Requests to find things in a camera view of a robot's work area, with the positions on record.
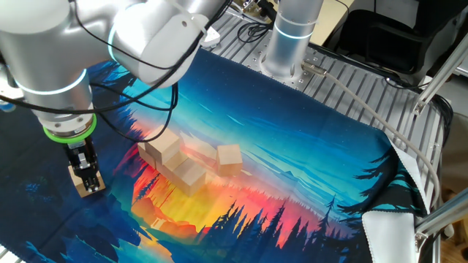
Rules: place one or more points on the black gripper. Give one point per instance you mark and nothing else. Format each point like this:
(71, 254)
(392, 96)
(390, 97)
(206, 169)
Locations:
(80, 149)

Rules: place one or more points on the forest sunset printed cloth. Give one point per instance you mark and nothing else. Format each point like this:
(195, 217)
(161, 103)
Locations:
(292, 146)

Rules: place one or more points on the aluminium frame post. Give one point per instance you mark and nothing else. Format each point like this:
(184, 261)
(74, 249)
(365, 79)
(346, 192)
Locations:
(438, 76)
(442, 215)

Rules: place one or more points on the white power strip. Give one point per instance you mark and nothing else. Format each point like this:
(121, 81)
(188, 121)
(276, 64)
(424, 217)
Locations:
(212, 38)

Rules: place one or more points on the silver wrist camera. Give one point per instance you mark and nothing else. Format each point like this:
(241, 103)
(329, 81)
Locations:
(7, 91)

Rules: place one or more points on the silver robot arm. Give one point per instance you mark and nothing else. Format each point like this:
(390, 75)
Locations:
(47, 47)

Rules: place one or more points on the beige desk top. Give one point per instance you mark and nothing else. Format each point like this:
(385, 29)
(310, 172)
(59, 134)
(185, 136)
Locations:
(331, 18)

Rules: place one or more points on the silver robot mounting plate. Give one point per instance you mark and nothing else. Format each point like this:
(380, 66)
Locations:
(309, 55)

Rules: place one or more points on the light wooden cube block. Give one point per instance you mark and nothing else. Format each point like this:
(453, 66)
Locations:
(75, 182)
(229, 159)
(162, 142)
(145, 155)
(175, 163)
(188, 177)

